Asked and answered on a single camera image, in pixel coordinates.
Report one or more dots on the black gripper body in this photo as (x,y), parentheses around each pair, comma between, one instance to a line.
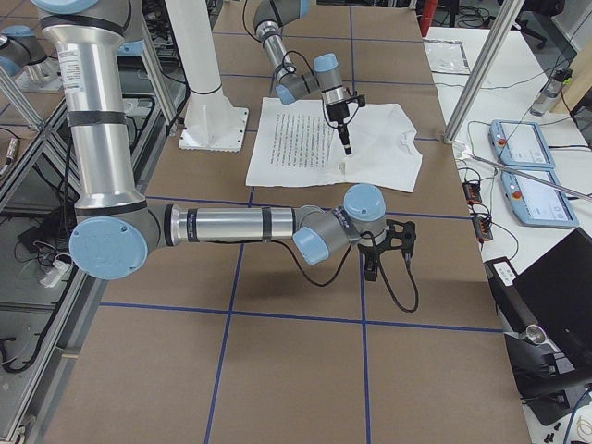
(335,113)
(370,251)

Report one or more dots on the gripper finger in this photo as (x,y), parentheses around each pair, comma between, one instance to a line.
(344,137)

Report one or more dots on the white long-sleeve printed t-shirt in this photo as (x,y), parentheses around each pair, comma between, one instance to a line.
(294,147)

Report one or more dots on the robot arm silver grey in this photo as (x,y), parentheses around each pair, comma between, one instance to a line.
(298,78)
(118,226)

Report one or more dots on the clear plastic document sleeve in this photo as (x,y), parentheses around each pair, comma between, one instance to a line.
(446,57)

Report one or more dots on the white side desk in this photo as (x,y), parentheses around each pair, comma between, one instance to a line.
(507,93)

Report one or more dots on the blue teach pendant near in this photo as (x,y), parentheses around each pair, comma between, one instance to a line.
(536,204)

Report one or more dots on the blue teach pendant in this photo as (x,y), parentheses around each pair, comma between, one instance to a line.
(520,144)
(536,204)

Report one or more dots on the blue teach pendant far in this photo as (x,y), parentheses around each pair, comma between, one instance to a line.
(520,144)

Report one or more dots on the long metal rod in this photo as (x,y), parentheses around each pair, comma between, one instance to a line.
(468,155)

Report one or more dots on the black laptop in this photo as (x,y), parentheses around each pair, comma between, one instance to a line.
(548,309)

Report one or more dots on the water bottle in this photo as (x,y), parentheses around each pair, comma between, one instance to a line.
(550,92)

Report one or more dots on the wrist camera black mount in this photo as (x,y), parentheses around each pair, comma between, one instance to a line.
(401,236)
(358,99)

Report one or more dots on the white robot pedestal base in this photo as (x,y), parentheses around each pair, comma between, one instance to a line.
(211,122)

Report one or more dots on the aluminium frame post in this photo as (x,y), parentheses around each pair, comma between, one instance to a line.
(509,11)

